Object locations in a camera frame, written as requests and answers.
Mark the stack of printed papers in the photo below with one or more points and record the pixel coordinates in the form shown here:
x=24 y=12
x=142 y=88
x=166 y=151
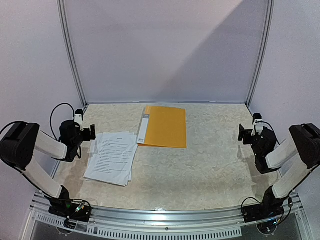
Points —
x=111 y=158

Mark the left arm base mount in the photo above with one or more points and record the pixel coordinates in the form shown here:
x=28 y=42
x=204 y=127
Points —
x=74 y=209

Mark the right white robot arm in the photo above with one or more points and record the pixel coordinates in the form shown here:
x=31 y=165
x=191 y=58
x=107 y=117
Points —
x=302 y=145

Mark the orange file folder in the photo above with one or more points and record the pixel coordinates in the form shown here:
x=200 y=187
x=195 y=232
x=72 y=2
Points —
x=163 y=127

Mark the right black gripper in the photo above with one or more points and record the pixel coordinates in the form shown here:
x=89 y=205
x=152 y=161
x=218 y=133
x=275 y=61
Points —
x=246 y=136

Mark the left aluminium frame post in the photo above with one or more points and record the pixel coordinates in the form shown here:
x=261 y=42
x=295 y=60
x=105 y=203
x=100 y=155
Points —
x=70 y=52

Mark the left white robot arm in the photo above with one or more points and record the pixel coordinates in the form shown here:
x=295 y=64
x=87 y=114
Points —
x=22 y=142

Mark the aluminium frame post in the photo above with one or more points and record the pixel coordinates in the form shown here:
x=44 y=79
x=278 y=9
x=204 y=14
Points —
x=261 y=52
x=70 y=52

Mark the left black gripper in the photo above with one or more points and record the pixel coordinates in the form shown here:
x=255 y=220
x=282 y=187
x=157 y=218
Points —
x=87 y=137

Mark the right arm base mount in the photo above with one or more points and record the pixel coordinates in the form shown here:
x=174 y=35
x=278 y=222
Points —
x=269 y=208

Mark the right aluminium frame post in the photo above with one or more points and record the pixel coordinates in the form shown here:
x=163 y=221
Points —
x=261 y=52

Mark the aluminium front rail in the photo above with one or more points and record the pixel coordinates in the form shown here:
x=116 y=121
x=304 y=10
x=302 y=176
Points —
x=124 y=224

